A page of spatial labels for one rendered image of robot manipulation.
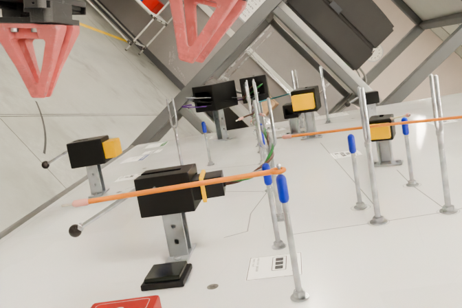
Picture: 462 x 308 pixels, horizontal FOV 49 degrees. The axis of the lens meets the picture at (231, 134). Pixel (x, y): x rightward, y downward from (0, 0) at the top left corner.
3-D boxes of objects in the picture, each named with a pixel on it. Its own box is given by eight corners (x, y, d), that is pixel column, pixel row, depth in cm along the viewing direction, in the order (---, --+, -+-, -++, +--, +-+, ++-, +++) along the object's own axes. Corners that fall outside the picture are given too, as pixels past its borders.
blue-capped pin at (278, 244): (271, 245, 51) (258, 162, 50) (286, 243, 51) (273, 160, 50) (271, 250, 50) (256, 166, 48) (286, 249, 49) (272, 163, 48)
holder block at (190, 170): (152, 205, 55) (145, 170, 54) (202, 199, 54) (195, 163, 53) (141, 218, 50) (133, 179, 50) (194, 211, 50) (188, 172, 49)
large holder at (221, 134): (263, 128, 136) (254, 75, 134) (221, 143, 123) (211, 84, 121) (243, 129, 140) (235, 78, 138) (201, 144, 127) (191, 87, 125)
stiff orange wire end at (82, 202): (64, 207, 39) (63, 200, 39) (286, 171, 38) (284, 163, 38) (59, 212, 38) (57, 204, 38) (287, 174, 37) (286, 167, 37)
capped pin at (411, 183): (410, 187, 62) (401, 118, 61) (403, 185, 63) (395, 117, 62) (421, 185, 62) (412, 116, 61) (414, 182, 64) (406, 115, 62)
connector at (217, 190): (182, 194, 53) (179, 177, 53) (227, 188, 53) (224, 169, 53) (179, 203, 50) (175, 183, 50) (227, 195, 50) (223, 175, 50)
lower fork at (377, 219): (390, 224, 51) (371, 85, 49) (372, 226, 51) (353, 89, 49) (385, 218, 53) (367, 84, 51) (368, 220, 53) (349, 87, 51)
